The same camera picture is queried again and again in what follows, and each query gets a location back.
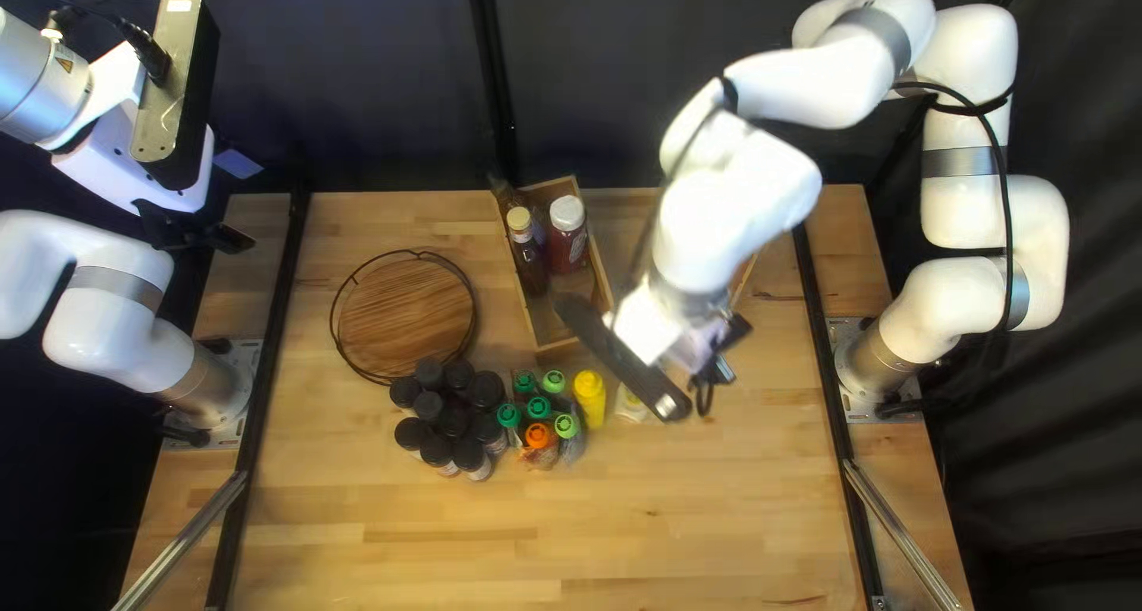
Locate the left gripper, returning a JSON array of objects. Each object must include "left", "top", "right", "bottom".
[{"left": 49, "top": 40, "right": 264, "bottom": 256}]

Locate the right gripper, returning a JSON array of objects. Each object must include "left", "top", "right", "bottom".
[{"left": 611, "top": 285, "right": 755, "bottom": 389}]

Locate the round black wire rack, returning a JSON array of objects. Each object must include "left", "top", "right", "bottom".
[{"left": 328, "top": 247, "right": 480, "bottom": 387}]

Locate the ketchup bottle white cap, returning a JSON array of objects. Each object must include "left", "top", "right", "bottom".
[{"left": 546, "top": 194, "right": 590, "bottom": 275}]

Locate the dark sauce bottle cream cap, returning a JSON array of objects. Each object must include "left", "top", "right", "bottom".
[{"left": 506, "top": 206, "right": 551, "bottom": 297}]

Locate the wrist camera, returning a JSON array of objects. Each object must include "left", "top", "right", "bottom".
[
  {"left": 129, "top": 0, "right": 221, "bottom": 191},
  {"left": 553, "top": 294, "right": 695, "bottom": 423}
]

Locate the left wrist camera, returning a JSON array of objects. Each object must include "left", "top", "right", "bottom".
[{"left": 129, "top": 0, "right": 221, "bottom": 191}]

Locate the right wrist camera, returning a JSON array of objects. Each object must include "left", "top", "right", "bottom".
[{"left": 553, "top": 294, "right": 695, "bottom": 423}]

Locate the orange cap pouch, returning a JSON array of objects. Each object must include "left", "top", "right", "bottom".
[{"left": 522, "top": 422, "right": 559, "bottom": 471}]

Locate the wooden box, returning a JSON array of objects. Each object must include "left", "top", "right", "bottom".
[
  {"left": 489, "top": 176, "right": 617, "bottom": 355},
  {"left": 727, "top": 249, "right": 761, "bottom": 309}
]

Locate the white mayonnaise bottle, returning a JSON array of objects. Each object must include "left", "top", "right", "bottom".
[{"left": 614, "top": 383, "right": 652, "bottom": 425}]

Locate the yellow mustard bottle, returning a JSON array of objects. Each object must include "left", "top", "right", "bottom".
[{"left": 573, "top": 370, "right": 608, "bottom": 431}]

